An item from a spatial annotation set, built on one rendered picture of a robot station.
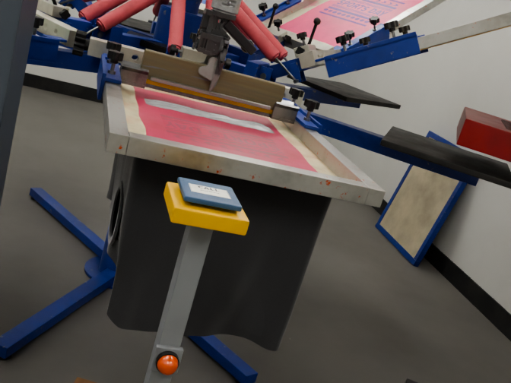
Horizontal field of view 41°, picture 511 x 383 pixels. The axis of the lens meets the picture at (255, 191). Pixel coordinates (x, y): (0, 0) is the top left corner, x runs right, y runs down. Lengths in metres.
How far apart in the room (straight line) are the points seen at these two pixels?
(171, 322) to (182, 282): 0.08
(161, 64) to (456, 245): 2.76
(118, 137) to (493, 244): 2.96
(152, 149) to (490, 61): 3.32
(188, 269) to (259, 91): 0.85
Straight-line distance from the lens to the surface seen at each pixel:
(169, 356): 1.25
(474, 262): 4.10
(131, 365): 2.44
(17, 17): 1.43
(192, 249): 1.18
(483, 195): 4.14
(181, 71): 1.88
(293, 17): 3.44
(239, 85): 1.92
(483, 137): 2.32
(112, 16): 2.46
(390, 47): 2.24
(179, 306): 1.23
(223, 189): 1.19
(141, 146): 1.31
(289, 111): 1.96
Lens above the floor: 1.32
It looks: 16 degrees down
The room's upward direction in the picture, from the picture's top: 17 degrees clockwise
